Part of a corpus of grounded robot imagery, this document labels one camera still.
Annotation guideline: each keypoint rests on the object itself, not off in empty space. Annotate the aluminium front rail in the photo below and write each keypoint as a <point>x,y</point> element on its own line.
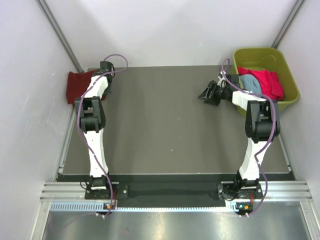
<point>277,191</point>

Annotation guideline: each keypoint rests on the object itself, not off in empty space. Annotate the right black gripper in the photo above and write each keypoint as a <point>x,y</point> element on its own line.
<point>205,95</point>

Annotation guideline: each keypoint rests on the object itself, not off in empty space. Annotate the light blue garment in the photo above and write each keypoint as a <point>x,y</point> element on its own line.
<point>250,83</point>

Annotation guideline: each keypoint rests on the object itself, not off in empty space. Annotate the dark red t-shirt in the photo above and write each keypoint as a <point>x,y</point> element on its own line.
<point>78,83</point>

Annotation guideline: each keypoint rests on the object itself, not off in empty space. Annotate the pink garment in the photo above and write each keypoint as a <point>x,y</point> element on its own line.
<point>268,80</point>

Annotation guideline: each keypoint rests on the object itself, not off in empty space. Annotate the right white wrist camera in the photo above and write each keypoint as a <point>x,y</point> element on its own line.
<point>221,79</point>

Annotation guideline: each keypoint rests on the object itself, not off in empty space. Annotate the olive green plastic bin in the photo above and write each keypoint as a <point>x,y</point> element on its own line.
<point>271,59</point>

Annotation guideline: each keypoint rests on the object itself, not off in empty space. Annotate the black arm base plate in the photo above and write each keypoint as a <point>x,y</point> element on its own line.
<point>212,190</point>

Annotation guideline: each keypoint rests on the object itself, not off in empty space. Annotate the grey slotted cable duct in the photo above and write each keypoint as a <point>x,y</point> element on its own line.
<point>103,207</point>

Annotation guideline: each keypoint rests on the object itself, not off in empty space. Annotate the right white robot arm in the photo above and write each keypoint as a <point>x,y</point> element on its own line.
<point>262,125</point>

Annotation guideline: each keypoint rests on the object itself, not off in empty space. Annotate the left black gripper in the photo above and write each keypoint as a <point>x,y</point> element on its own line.
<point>107,91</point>

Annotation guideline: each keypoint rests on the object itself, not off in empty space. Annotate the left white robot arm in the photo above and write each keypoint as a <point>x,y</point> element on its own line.
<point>91,121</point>

